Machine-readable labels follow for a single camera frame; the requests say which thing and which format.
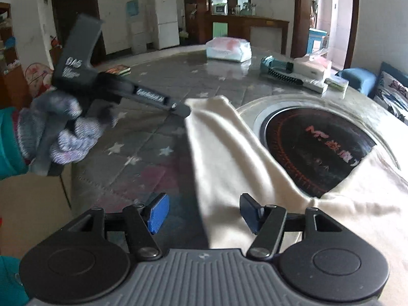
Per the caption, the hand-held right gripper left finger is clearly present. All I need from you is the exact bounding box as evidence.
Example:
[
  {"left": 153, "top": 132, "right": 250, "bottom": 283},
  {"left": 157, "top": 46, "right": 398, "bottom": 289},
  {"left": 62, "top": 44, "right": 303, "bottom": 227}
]
[{"left": 51, "top": 193, "right": 170, "bottom": 261}]

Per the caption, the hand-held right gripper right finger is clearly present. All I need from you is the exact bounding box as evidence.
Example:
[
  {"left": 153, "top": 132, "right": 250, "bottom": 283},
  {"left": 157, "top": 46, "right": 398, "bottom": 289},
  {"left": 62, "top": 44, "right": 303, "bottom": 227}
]
[{"left": 240, "top": 193, "right": 358, "bottom": 261}]

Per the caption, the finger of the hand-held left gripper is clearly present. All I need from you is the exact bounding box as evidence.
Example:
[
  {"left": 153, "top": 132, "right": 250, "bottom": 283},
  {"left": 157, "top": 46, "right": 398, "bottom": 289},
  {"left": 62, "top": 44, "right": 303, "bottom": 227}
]
[{"left": 132, "top": 84, "right": 192, "bottom": 118}]

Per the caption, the cream shirt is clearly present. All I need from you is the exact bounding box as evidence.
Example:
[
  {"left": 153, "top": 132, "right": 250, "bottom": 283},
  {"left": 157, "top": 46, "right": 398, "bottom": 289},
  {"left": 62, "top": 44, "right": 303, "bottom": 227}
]
[{"left": 184, "top": 95, "right": 408, "bottom": 306}]

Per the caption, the person's left hand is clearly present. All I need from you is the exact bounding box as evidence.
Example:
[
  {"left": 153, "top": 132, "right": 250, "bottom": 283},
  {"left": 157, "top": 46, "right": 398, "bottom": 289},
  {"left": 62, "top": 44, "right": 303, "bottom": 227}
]
[{"left": 17, "top": 91, "right": 118, "bottom": 166}]

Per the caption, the colourful book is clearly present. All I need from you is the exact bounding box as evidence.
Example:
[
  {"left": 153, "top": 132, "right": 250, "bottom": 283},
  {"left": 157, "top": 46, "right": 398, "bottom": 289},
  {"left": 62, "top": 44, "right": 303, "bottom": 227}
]
[{"left": 105, "top": 65, "right": 131, "bottom": 76}]

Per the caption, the pink floral cushion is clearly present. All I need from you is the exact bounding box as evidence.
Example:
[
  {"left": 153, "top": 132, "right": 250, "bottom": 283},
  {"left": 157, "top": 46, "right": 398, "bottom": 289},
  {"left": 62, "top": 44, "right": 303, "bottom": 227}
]
[{"left": 24, "top": 62, "right": 55, "bottom": 103}]

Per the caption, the dark wooden door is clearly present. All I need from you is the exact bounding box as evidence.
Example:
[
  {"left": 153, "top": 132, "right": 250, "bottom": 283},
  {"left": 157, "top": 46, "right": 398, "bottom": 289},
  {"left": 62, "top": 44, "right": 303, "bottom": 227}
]
[{"left": 51, "top": 0, "right": 107, "bottom": 64}]

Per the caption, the white water dispenser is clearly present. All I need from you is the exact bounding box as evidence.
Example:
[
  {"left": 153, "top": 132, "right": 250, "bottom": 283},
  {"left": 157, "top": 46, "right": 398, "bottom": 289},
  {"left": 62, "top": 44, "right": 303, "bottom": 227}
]
[{"left": 127, "top": 0, "right": 149, "bottom": 55}]

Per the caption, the black round induction cooktop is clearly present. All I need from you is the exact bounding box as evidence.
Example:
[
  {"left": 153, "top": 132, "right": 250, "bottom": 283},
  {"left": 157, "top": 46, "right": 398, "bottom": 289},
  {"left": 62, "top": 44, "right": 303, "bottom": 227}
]
[{"left": 258, "top": 104, "right": 377, "bottom": 198}]

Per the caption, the white refrigerator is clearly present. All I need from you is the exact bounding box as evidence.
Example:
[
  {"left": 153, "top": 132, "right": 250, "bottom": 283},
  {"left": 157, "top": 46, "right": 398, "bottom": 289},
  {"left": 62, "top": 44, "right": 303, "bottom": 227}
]
[{"left": 154, "top": 0, "right": 181, "bottom": 50}]

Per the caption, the white plastic tissue pack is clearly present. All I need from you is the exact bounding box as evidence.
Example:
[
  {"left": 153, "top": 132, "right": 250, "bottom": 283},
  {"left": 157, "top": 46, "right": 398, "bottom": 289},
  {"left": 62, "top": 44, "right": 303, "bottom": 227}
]
[{"left": 206, "top": 36, "right": 252, "bottom": 62}]

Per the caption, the wooden shelf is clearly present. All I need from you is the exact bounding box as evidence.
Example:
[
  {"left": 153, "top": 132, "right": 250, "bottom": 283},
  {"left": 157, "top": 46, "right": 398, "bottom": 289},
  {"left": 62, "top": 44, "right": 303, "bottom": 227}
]
[{"left": 0, "top": 2, "right": 31, "bottom": 109}]

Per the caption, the dark wooden cabinet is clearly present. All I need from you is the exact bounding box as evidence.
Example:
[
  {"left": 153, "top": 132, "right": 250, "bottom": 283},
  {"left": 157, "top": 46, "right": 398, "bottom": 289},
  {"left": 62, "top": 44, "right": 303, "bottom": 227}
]
[{"left": 182, "top": 0, "right": 290, "bottom": 55}]

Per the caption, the teal brush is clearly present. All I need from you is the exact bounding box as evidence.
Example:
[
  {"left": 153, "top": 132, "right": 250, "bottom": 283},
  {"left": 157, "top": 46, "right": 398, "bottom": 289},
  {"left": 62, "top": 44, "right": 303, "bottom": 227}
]
[{"left": 260, "top": 56, "right": 303, "bottom": 85}]

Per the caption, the cardboard box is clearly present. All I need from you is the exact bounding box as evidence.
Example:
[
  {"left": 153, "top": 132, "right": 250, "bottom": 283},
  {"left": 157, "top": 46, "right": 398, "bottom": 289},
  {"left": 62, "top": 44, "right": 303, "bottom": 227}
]
[{"left": 0, "top": 162, "right": 72, "bottom": 259}]

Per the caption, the white flat box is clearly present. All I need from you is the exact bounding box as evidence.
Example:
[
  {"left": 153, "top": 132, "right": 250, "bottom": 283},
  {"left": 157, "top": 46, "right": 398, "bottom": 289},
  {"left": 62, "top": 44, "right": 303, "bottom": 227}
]
[{"left": 300, "top": 76, "right": 329, "bottom": 94}]

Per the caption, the white pink tissue packet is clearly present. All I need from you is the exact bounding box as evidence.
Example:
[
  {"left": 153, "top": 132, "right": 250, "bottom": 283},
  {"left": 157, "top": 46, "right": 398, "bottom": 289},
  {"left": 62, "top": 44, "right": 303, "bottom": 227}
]
[{"left": 293, "top": 54, "right": 333, "bottom": 79}]

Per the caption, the person's teal jacket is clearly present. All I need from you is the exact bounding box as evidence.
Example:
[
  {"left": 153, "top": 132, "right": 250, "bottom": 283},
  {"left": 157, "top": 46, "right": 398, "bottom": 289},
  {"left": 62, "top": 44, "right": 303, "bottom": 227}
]
[{"left": 0, "top": 255, "right": 31, "bottom": 306}]

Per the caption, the blue sofa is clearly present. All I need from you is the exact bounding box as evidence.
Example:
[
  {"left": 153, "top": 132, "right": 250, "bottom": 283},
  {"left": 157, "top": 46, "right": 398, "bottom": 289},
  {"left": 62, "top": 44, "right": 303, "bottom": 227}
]
[{"left": 336, "top": 61, "right": 408, "bottom": 128}]

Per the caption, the light blue cabinet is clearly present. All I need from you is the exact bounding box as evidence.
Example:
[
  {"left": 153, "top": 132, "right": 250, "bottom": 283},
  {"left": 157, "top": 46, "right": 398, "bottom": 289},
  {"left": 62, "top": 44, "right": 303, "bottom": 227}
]
[{"left": 308, "top": 28, "right": 329, "bottom": 55}]

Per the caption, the butterfly print pillow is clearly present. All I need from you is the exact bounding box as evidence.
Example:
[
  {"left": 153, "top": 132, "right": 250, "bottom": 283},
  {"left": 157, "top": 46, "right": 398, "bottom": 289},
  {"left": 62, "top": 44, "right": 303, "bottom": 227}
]
[{"left": 373, "top": 70, "right": 408, "bottom": 125}]

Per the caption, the brown wooden door frame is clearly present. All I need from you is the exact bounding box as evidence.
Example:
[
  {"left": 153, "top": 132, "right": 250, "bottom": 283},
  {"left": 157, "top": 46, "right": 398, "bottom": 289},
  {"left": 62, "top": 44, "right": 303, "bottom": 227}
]
[{"left": 291, "top": 0, "right": 360, "bottom": 71}]

